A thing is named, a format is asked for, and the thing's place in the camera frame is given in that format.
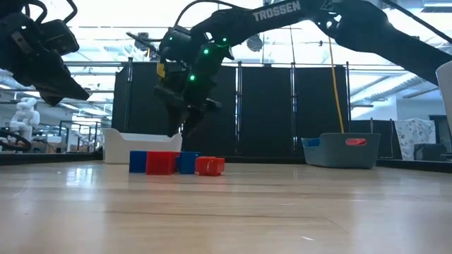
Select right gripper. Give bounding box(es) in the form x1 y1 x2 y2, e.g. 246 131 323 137
154 59 222 138

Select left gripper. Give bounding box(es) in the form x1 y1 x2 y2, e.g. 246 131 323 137
0 20 90 107

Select small blue toy cube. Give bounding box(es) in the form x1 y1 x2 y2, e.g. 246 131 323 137
177 151 201 175

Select medium red toy block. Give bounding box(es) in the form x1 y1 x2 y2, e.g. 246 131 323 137
145 151 180 176

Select small red toy cube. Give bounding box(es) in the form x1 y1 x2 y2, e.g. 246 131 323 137
194 156 227 177

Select medium blue rounded block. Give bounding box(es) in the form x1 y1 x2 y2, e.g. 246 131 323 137
129 150 148 174

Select white plastic bin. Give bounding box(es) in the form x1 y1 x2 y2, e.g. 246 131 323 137
103 127 184 165

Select light grey plastic bin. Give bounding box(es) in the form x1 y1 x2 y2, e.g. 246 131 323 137
435 60 452 137

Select black folding partition screen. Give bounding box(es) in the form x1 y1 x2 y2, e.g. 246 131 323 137
111 60 351 159

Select teal plastic bin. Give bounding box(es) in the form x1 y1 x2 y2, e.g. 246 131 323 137
301 132 382 170

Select low black partition panel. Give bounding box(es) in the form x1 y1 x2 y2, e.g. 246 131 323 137
349 119 402 160

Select white patterned cloth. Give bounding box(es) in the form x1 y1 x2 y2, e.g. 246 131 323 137
394 118 436 162

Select black chair back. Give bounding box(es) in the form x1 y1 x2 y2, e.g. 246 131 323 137
413 143 447 162

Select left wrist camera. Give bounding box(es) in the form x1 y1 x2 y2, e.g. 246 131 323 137
37 19 81 56

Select black corrugated hose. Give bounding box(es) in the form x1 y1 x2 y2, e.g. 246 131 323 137
0 128 32 153

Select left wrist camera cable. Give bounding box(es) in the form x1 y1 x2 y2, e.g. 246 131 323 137
23 0 79 25

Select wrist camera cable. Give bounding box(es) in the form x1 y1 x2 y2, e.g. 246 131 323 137
23 0 79 25
174 0 248 28

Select black ceiling cable reel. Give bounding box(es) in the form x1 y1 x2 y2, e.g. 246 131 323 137
246 33 264 54
133 32 162 62

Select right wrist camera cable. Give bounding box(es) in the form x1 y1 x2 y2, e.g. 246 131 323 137
174 0 248 28

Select yellow hanging cable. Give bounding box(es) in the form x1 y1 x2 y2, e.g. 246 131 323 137
328 35 345 135

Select white ventilation duct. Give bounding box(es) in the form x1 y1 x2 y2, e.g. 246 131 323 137
349 75 430 105

